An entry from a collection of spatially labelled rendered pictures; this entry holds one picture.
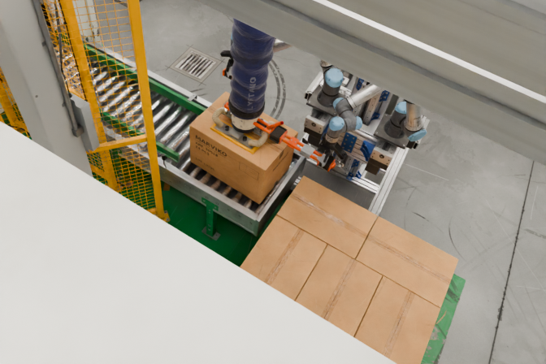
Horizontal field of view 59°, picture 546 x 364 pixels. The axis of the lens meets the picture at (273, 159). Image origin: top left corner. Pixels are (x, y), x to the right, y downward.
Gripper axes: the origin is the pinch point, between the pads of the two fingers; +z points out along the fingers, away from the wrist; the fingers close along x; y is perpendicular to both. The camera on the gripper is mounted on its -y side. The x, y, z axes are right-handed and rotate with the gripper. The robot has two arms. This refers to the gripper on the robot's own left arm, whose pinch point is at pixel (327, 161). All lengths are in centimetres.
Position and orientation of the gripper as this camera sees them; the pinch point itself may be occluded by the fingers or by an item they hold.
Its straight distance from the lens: 292.7
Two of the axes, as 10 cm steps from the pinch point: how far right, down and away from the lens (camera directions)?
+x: -5.4, 6.2, -5.7
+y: -8.3, -4.9, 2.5
